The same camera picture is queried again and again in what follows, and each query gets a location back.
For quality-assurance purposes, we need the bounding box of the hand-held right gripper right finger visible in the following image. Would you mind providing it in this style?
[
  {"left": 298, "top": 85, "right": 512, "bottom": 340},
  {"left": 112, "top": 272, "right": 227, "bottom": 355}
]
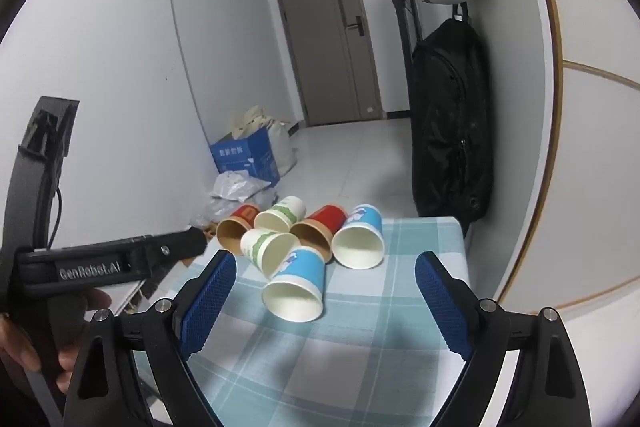
[{"left": 415, "top": 251, "right": 593, "bottom": 427}]

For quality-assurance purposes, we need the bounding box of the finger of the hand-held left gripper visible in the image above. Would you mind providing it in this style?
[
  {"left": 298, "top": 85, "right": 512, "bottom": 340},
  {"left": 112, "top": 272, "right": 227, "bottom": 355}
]
[{"left": 130, "top": 229, "right": 207, "bottom": 280}]

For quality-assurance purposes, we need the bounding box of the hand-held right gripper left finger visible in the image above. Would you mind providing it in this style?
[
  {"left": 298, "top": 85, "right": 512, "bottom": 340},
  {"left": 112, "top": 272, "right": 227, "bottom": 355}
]
[{"left": 64, "top": 251, "right": 237, "bottom": 427}]

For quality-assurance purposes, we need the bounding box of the blue paper cup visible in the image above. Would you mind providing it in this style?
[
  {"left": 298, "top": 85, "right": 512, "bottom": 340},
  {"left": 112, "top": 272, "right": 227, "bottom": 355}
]
[
  {"left": 261, "top": 245, "right": 327, "bottom": 323},
  {"left": 331, "top": 203, "right": 385, "bottom": 269}
]

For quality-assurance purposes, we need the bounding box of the red paper cup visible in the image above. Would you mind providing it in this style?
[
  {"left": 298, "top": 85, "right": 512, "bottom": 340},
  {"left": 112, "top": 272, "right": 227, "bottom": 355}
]
[
  {"left": 216, "top": 203, "right": 262, "bottom": 255},
  {"left": 289, "top": 204, "right": 349, "bottom": 264}
]

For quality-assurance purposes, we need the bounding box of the green patterned white paper cup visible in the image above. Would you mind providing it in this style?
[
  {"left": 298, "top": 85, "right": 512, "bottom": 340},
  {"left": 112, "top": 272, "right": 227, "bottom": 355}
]
[
  {"left": 240, "top": 228, "right": 302, "bottom": 280},
  {"left": 254, "top": 195, "right": 307, "bottom": 234}
]

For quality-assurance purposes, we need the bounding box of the person's left hand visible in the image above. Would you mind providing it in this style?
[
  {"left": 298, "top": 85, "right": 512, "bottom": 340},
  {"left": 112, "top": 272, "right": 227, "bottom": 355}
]
[{"left": 0, "top": 288, "right": 113, "bottom": 395}]

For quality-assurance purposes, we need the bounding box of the clear plastic bag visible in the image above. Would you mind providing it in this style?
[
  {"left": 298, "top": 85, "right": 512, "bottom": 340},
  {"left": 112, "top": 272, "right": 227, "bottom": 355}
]
[{"left": 190, "top": 171, "right": 278, "bottom": 228}]

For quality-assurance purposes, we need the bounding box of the blue checked tablecloth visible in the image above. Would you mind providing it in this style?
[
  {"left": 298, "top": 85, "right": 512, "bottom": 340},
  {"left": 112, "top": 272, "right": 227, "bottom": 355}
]
[{"left": 135, "top": 216, "right": 471, "bottom": 427}]

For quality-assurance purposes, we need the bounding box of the blue cardboard box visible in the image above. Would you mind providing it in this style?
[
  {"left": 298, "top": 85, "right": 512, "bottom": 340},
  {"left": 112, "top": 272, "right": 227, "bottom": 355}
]
[{"left": 209, "top": 127, "right": 281, "bottom": 188}]

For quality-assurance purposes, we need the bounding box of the black hanging bag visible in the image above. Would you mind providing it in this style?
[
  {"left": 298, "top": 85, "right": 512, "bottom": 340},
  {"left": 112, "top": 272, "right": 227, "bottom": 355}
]
[{"left": 411, "top": 2, "right": 495, "bottom": 238}]

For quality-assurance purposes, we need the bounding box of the grey brown door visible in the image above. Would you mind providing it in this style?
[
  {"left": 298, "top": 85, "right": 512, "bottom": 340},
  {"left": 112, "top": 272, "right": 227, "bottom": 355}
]
[{"left": 269, "top": 0, "right": 383, "bottom": 128}]

